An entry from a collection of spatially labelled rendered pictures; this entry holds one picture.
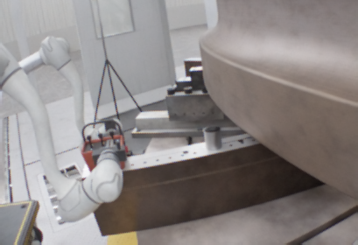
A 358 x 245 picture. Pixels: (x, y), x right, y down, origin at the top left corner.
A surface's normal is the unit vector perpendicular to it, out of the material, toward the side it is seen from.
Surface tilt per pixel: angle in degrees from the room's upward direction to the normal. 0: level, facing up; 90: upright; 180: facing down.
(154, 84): 90
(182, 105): 90
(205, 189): 90
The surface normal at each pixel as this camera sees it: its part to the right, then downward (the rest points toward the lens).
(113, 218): 0.15, 0.34
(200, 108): -0.24, 0.38
